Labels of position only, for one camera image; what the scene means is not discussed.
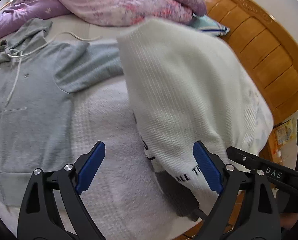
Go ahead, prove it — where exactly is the white knit sweater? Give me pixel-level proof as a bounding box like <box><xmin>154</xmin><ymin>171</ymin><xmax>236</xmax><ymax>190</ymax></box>
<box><xmin>116</xmin><ymin>17</ymin><xmax>257</xmax><ymax>217</ymax></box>

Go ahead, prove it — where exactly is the yellow snack packet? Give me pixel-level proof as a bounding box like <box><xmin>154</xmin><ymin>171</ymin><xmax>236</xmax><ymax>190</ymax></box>
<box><xmin>274</xmin><ymin>118</ymin><xmax>297</xmax><ymax>145</ymax></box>

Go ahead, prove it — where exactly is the white bed sheet mattress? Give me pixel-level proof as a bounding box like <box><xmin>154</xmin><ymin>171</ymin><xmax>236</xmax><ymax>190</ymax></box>
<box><xmin>0</xmin><ymin>13</ymin><xmax>275</xmax><ymax>240</ymax></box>

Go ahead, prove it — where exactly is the grey zip hoodie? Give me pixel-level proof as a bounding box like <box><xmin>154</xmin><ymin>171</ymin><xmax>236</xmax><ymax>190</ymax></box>
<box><xmin>0</xmin><ymin>18</ymin><xmax>122</xmax><ymax>206</ymax></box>

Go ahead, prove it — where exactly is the wooden headboard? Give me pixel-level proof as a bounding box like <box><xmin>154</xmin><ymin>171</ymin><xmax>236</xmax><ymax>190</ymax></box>
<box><xmin>203</xmin><ymin>0</ymin><xmax>298</xmax><ymax>125</ymax></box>

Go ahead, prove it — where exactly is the blue striped pillow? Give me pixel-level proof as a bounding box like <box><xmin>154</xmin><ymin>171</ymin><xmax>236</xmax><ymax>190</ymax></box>
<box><xmin>188</xmin><ymin>15</ymin><xmax>230</xmax><ymax>36</ymax></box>

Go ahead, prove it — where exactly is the purple floral quilt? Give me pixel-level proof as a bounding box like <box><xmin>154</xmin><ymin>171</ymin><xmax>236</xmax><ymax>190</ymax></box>
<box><xmin>0</xmin><ymin>0</ymin><xmax>207</xmax><ymax>38</ymax></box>

